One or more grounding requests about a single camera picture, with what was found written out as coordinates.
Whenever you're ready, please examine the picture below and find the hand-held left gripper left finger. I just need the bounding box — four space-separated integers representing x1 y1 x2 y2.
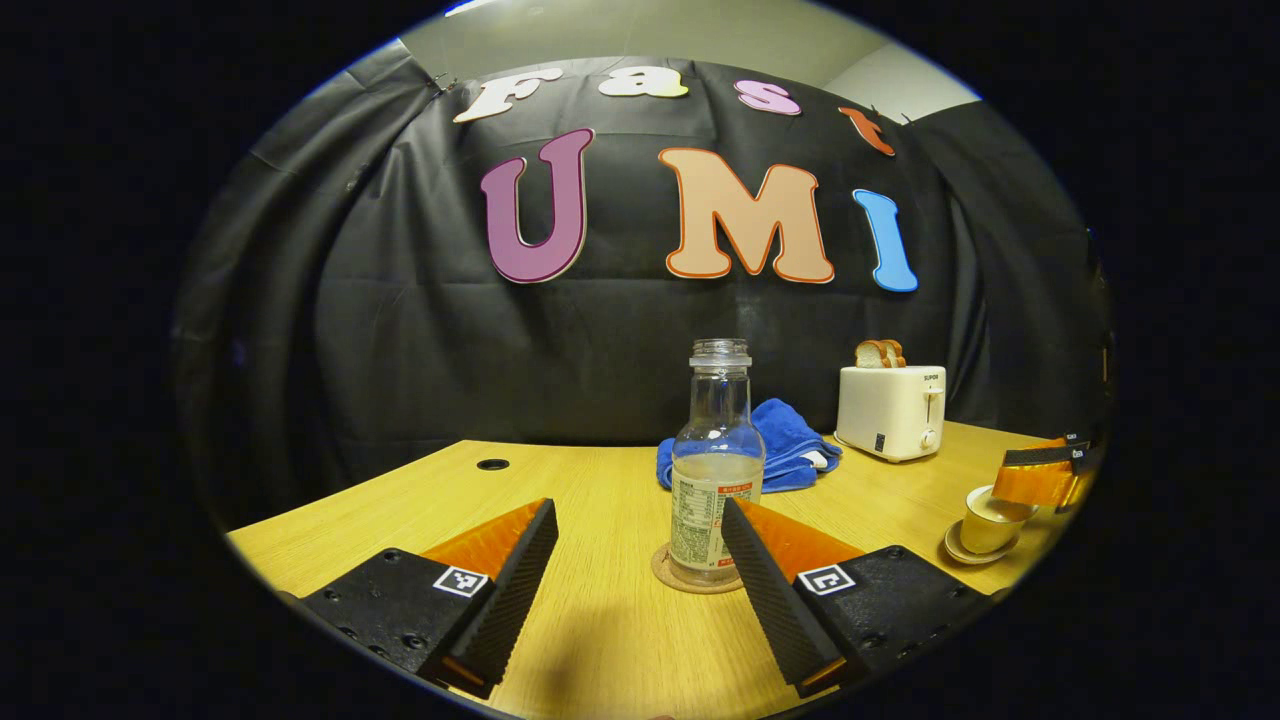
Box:
300 498 560 699

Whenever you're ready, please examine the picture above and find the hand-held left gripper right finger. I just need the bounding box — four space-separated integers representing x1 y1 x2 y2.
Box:
720 497 991 699

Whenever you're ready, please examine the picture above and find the cream ceramic teacup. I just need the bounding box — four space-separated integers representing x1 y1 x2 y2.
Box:
962 485 1039 556

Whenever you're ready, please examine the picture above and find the round cork coaster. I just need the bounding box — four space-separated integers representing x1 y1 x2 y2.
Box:
650 542 746 596

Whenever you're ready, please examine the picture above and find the clear plastic water bottle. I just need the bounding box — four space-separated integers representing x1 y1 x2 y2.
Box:
670 338 767 586

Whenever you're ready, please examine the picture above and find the cream ceramic saucer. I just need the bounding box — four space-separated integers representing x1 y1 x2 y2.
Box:
943 519 1023 567

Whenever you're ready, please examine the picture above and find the white toaster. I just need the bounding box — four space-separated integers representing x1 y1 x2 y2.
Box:
835 365 947 463

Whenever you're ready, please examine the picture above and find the blue towel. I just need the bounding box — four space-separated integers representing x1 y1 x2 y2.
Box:
656 398 843 494

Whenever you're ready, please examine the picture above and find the black backdrop cloth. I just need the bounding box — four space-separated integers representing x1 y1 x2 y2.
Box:
175 40 1116 521

